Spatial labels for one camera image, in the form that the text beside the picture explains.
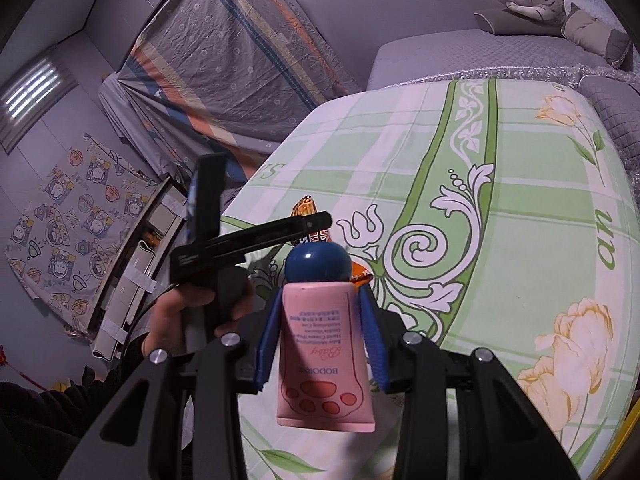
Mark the white shelf unit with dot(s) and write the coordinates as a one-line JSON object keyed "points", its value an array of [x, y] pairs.
{"points": [[135, 280]]}

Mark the striped grey hanging sheet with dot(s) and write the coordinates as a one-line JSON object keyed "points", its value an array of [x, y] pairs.
{"points": [[225, 60]]}

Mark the grey cushion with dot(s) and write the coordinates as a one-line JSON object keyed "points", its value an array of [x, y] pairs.
{"points": [[595, 35]]}

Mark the cartoon printed cloth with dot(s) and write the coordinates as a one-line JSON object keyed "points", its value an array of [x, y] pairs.
{"points": [[75, 230]]}

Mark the orange snack packet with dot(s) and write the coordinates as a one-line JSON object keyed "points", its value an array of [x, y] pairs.
{"points": [[312, 210]]}

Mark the person's left hand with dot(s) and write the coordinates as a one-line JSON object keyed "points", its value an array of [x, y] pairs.
{"points": [[170, 320]]}

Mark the red wall decoration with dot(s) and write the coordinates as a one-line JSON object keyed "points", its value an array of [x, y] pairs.
{"points": [[4, 365]]}

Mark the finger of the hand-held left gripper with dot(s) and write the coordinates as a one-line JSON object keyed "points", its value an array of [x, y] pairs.
{"points": [[207, 195], [280, 235]]}

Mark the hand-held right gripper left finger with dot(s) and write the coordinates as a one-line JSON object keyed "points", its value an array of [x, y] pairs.
{"points": [[270, 350]]}

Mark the grey quilted bed cover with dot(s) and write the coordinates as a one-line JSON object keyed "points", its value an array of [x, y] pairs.
{"points": [[450, 55]]}

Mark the window with blinds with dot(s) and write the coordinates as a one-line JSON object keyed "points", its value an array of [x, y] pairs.
{"points": [[32, 97]]}

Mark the small yellow object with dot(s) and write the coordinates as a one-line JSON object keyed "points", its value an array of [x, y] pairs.
{"points": [[58, 386]]}

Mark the pink tube with blue cap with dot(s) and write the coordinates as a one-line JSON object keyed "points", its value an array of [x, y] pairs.
{"points": [[325, 350]]}

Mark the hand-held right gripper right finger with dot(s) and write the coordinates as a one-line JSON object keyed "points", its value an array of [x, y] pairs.
{"points": [[375, 345]]}

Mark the green floral bedsheet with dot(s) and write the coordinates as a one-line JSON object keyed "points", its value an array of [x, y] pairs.
{"points": [[500, 185]]}

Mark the grey roll pillow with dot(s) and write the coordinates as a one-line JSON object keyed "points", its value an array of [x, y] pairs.
{"points": [[510, 22]]}

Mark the person's left forearm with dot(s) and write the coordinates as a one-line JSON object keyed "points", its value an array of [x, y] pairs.
{"points": [[45, 425]]}

